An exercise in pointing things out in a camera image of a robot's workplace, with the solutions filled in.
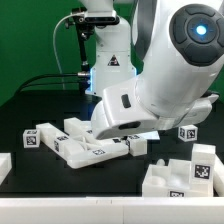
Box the white front fence rail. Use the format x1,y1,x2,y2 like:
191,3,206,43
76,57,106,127
0,197,224,224

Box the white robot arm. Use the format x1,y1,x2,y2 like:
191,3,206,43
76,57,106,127
81,0,224,139

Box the white left fence rail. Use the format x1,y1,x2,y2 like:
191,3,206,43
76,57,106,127
0,153,12,184

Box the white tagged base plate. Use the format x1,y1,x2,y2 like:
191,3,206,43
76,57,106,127
81,121,160,140

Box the black base cables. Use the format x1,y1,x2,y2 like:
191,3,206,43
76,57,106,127
15,73,91,94

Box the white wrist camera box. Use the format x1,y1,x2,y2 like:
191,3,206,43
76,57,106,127
103,77,157,126

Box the white chair back frame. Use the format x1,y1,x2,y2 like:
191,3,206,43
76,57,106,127
36,118,129,169

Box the white camera cable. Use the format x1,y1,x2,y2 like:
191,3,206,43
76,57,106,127
52,13,76,90

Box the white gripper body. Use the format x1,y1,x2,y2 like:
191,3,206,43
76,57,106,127
91,91,219,140

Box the black camera on stand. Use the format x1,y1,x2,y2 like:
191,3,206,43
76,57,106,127
65,7,120,92

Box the white tagged cube nut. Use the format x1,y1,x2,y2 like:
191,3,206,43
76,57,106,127
178,125,198,142
23,129,40,148

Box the white chair seat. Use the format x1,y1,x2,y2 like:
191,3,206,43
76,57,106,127
142,159,212,197

